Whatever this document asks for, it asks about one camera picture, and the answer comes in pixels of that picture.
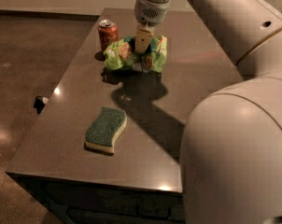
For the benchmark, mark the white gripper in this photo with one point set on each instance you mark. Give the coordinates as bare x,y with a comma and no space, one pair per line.
150,12

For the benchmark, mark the green rice chip bag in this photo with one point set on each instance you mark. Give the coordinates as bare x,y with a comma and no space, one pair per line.
120,55

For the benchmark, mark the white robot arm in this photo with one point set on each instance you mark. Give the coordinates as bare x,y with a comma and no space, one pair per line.
231,151

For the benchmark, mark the red coke can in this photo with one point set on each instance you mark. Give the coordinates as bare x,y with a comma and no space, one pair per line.
108,33

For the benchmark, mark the green and yellow sponge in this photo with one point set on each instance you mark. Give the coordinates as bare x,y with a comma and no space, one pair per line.
105,130

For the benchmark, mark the black object beside table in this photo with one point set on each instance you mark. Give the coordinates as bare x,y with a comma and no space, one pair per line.
40,102

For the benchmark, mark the dark cabinet drawers under table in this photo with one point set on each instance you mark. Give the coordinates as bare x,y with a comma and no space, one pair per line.
75,202

